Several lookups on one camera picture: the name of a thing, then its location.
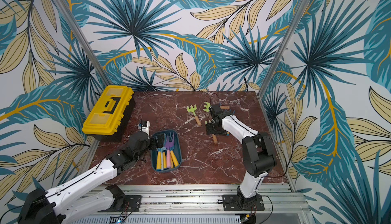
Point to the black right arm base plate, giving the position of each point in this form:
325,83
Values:
234,202

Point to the aluminium frame post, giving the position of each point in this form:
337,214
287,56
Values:
289,33
74,27

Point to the green shovel wooden handle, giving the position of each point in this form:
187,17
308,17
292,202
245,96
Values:
215,139

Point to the teal rake yellow handle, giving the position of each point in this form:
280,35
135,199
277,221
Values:
164,160

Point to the aluminium frame post right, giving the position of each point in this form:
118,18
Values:
289,33

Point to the aluminium frame post left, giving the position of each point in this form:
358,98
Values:
74,27

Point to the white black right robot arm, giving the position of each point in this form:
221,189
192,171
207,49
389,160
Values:
258,152

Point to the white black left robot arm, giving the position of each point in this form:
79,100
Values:
65,203

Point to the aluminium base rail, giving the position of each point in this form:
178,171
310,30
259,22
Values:
280,204

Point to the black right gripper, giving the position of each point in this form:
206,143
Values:
216,127

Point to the green rake wooden handle far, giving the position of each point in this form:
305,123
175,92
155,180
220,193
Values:
207,107

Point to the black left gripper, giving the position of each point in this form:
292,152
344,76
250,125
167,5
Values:
155,145

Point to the green rake wooden handle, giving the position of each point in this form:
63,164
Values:
192,109
207,107

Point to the teal plastic storage box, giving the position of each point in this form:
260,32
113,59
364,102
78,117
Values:
177,151

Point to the green rake wooden handle near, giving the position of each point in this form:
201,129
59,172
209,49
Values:
192,109

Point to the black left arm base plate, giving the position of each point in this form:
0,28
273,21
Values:
127,203

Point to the yellow black toolbox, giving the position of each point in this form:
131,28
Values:
110,115

